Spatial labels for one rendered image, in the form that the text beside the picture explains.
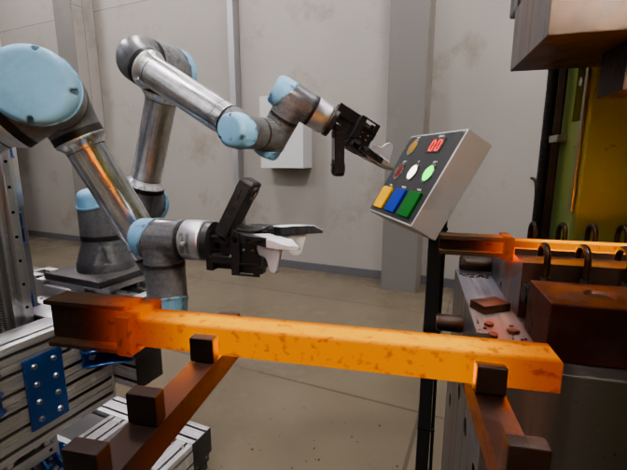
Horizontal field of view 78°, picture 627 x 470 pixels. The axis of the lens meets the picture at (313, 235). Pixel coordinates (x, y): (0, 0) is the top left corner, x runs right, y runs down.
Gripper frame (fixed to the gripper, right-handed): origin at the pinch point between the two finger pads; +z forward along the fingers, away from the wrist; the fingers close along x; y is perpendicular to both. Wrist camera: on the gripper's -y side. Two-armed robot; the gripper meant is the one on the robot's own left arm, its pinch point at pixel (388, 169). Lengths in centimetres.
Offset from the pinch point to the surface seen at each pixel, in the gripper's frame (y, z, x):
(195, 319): -30, -31, -65
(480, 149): 14.9, 16.0, -7.0
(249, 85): 51, -63, 323
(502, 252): -9.4, 5.7, -47.1
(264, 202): -45, 7, 315
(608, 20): 18, -5, -56
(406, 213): -7.6, 9.4, -2.3
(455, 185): 4.2, 15.0, -7.0
